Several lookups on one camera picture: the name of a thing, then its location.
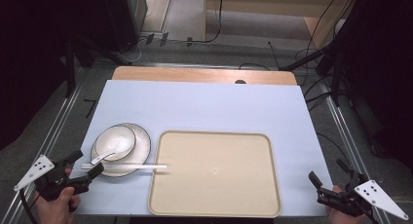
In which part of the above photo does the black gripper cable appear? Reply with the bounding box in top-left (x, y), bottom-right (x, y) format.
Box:
top-left (19, 188), bottom-right (37, 224)

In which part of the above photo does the black stand pole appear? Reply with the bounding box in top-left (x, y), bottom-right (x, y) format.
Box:
top-left (279, 50), bottom-right (325, 72)

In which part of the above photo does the white floor cable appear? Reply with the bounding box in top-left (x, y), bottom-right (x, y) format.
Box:
top-left (116, 35), bottom-right (144, 63)

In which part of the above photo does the person's left hand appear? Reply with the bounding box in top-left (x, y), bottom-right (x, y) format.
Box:
top-left (34, 187), bottom-right (82, 224)

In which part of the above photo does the white bowl with dark rim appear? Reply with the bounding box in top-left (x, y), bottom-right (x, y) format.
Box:
top-left (94, 125), bottom-right (136, 163)

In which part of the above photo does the white plate with dark rim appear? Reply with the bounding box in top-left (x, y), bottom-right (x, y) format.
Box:
top-left (90, 122), bottom-right (152, 178)

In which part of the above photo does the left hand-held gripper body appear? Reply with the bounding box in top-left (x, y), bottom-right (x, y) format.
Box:
top-left (13, 154), bottom-right (93, 203)

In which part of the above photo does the black cabinet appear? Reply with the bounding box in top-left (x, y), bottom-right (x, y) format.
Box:
top-left (103, 0), bottom-right (149, 53)

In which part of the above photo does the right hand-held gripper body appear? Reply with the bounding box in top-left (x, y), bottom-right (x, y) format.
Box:
top-left (317, 173), bottom-right (409, 221)

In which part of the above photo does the black floor cable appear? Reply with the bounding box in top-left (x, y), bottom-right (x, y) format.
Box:
top-left (238, 62), bottom-right (271, 71)
top-left (316, 131), bottom-right (354, 168)
top-left (303, 84), bottom-right (334, 111)

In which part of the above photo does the white chopstick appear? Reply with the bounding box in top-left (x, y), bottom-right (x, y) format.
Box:
top-left (81, 166), bottom-right (168, 172)
top-left (81, 163), bottom-right (169, 169)

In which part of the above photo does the white ceramic spoon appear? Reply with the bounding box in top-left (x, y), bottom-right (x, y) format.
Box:
top-left (90, 139), bottom-right (133, 166)

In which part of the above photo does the black stand leg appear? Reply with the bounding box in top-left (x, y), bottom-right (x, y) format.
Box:
top-left (62, 38), bottom-right (77, 98)

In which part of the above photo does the black curtain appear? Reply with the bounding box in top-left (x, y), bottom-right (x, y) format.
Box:
top-left (334, 0), bottom-right (413, 169)
top-left (0, 0), bottom-right (108, 150)

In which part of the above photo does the wooden shelf unit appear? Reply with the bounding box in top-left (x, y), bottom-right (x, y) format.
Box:
top-left (203, 0), bottom-right (359, 51)

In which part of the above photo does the black hanging cable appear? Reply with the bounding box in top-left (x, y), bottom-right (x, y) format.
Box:
top-left (186, 0), bottom-right (225, 45)

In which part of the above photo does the person's right hand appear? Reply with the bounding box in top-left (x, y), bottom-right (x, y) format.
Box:
top-left (325, 207), bottom-right (371, 224)

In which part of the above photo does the aluminium frame rail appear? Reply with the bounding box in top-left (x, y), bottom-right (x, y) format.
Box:
top-left (0, 84), bottom-right (82, 224)
top-left (319, 82), bottom-right (388, 224)

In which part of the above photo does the beige plastic tray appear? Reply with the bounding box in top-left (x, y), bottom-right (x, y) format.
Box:
top-left (147, 130), bottom-right (282, 218)

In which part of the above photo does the pale blue table sheet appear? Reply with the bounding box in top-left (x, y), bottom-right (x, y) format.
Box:
top-left (69, 80), bottom-right (334, 217)

